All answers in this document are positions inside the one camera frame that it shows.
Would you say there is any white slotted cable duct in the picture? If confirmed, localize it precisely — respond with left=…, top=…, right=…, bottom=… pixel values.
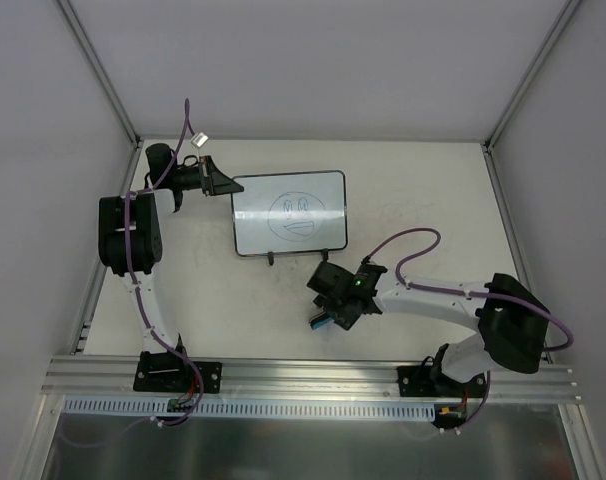
left=62, top=395, right=436, bottom=423

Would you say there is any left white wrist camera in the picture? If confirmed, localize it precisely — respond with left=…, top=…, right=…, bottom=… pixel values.
left=190, top=132, right=209, bottom=150

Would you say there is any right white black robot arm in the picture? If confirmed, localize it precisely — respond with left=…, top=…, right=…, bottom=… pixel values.
left=307, top=261, right=549, bottom=396

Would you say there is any left aluminium frame post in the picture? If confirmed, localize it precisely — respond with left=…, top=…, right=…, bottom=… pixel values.
left=54, top=0, right=140, bottom=146

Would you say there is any small black-framed whiteboard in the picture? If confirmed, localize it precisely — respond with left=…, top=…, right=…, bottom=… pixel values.
left=231, top=170, right=348, bottom=257

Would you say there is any aluminium frame post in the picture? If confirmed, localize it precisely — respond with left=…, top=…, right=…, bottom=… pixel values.
left=484, top=0, right=587, bottom=151
left=54, top=0, right=140, bottom=146

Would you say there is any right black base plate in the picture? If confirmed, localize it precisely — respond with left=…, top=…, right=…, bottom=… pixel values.
left=396, top=365, right=487, bottom=399

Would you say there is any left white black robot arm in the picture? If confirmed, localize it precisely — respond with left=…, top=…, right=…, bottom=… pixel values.
left=98, top=143, right=244, bottom=390

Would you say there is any blue whiteboard eraser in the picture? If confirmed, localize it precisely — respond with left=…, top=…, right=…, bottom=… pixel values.
left=309, top=315, right=334, bottom=330

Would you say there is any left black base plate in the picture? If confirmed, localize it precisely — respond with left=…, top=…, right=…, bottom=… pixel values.
left=133, top=351, right=223, bottom=394

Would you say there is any right aluminium frame post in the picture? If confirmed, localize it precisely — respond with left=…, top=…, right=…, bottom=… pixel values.
left=484, top=0, right=587, bottom=151

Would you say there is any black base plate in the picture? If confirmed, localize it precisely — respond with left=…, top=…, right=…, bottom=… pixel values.
left=133, top=351, right=223, bottom=394
left=396, top=365, right=487, bottom=399

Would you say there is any black metal whiteboard stand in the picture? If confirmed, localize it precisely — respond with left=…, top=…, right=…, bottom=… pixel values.
left=265, top=248, right=330, bottom=266

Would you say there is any aluminium mounting rail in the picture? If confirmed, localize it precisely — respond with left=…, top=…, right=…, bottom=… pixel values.
left=40, top=355, right=583, bottom=404

